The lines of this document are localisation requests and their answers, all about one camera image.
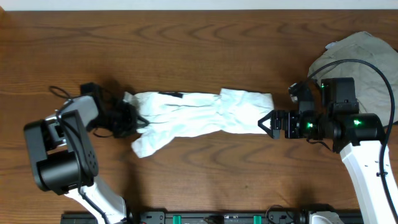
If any white t-shirt with black print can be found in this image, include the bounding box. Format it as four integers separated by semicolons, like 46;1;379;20
125;88;274;158

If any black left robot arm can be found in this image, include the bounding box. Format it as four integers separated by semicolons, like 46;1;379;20
24;83;149;223

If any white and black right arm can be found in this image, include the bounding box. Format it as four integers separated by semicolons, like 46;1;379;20
258;78;397;223

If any grey garment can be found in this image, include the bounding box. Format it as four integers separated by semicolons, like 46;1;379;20
308;32;397;126

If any black camera cable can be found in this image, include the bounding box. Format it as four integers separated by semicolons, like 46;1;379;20
298;58;398;215
48;85;111;224

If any black right camera cable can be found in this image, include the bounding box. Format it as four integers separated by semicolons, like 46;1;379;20
298;58;398;215

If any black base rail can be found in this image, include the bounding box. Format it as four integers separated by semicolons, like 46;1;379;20
60;211;364;224

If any black left camera cable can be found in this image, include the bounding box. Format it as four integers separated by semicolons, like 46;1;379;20
48;85;111;224

